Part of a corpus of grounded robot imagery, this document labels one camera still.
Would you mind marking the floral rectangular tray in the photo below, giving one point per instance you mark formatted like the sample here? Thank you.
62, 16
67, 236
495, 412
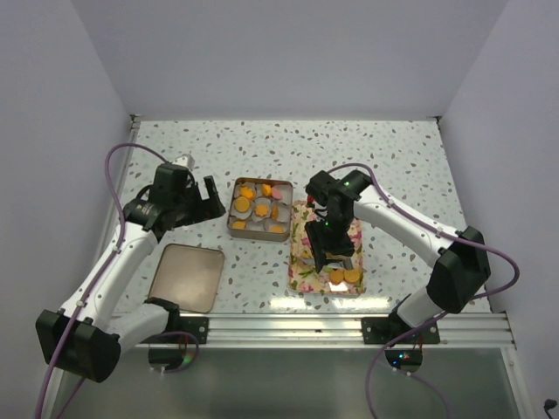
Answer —
305, 279

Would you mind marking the round sandwich cookie top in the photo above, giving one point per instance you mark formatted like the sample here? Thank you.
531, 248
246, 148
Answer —
266, 189

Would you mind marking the gold square tin lid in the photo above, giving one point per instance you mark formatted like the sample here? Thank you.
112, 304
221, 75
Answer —
188, 276

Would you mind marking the pink round cookie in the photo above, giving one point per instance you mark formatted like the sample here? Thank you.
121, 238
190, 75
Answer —
277, 193

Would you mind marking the aluminium frame rail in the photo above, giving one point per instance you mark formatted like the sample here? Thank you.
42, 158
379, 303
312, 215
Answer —
255, 304

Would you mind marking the metal serving tongs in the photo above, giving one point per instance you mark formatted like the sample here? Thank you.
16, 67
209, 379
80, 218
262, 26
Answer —
306, 258

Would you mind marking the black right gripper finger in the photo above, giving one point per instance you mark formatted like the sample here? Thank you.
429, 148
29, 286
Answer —
339, 262
320, 259

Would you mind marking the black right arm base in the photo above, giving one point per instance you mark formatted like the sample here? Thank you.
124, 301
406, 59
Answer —
380, 330

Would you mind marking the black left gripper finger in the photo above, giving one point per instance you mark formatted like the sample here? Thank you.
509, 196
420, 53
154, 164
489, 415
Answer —
201, 213
212, 200

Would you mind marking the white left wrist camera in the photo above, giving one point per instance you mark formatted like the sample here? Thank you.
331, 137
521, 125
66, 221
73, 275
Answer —
186, 161

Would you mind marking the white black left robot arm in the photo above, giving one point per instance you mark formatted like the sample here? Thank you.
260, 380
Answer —
82, 337

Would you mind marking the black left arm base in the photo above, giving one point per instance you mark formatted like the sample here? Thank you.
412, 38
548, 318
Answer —
197, 326

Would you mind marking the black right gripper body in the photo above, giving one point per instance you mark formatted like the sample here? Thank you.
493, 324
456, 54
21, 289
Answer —
332, 235

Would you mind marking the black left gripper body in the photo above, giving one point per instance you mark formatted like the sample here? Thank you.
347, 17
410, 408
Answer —
187, 203

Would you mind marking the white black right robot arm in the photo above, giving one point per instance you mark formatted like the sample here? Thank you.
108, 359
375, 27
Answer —
458, 260

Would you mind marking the gold square cookie tin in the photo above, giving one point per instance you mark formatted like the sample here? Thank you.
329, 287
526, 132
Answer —
257, 228

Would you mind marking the orange fish shaped cookie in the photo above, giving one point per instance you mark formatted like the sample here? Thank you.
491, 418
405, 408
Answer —
246, 192

